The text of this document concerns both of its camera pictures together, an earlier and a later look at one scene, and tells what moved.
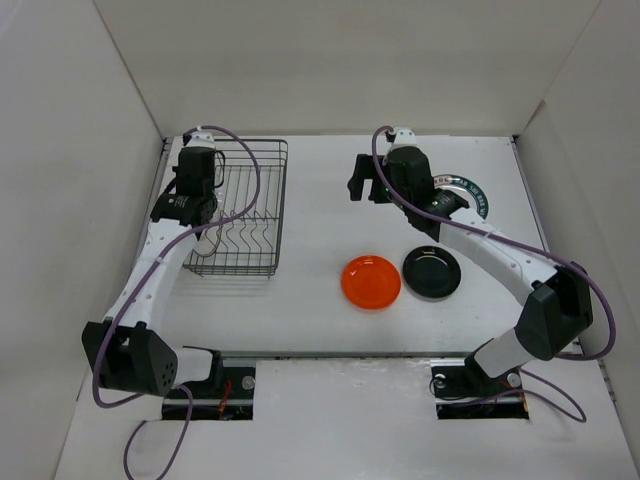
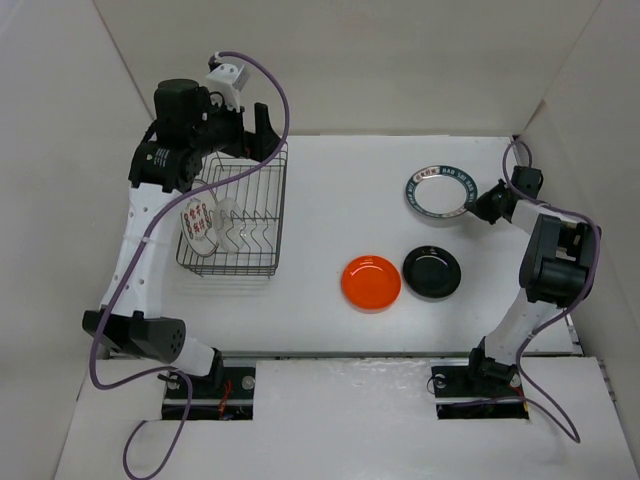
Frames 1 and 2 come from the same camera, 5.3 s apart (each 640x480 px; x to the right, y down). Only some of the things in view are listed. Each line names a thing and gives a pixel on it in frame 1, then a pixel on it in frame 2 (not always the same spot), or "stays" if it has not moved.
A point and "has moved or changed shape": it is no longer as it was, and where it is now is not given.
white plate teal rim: (466, 190) has moved or changed shape
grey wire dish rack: (244, 235) stays
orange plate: (371, 283) stays
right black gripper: (364, 169) → (480, 206)
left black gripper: (176, 169) → (256, 145)
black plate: (432, 272) stays
